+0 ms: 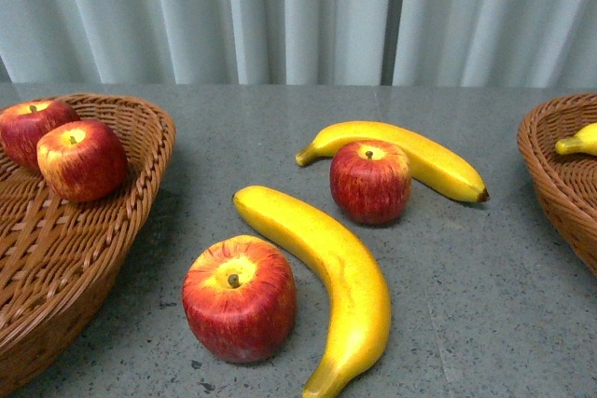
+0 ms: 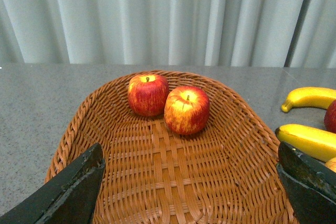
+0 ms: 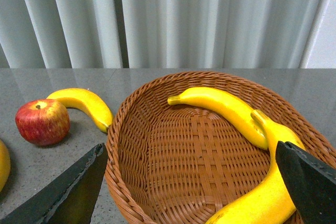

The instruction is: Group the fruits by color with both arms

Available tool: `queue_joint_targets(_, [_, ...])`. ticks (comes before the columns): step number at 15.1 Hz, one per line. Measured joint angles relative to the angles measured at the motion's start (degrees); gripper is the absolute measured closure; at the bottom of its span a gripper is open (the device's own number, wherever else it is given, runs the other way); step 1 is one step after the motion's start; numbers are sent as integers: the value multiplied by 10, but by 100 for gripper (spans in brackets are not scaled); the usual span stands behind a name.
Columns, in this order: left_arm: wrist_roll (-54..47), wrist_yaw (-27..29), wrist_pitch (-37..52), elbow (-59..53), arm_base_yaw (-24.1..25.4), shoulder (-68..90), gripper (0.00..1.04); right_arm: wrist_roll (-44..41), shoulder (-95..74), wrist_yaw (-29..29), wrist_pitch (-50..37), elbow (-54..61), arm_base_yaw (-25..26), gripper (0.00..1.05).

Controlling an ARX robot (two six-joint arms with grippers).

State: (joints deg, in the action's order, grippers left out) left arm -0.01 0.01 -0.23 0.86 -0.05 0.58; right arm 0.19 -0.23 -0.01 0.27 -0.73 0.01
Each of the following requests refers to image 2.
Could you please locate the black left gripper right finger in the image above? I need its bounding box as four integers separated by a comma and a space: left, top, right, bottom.
276, 142, 335, 223

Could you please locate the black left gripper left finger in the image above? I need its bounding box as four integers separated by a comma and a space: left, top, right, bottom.
1, 143, 106, 223

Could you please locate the yellow banana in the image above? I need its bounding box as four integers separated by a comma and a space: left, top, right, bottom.
281, 87, 335, 113
275, 124, 335, 162

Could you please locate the pale fruit at edge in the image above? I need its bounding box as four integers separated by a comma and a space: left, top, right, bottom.
325, 157, 336, 172

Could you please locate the brown wicker basket left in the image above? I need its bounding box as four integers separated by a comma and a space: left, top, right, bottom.
46, 71, 297, 223

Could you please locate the red yellow apple front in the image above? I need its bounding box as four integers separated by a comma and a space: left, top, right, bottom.
164, 86, 210, 135

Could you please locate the grey pleated curtain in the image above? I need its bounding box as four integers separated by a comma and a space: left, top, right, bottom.
1, 0, 335, 68

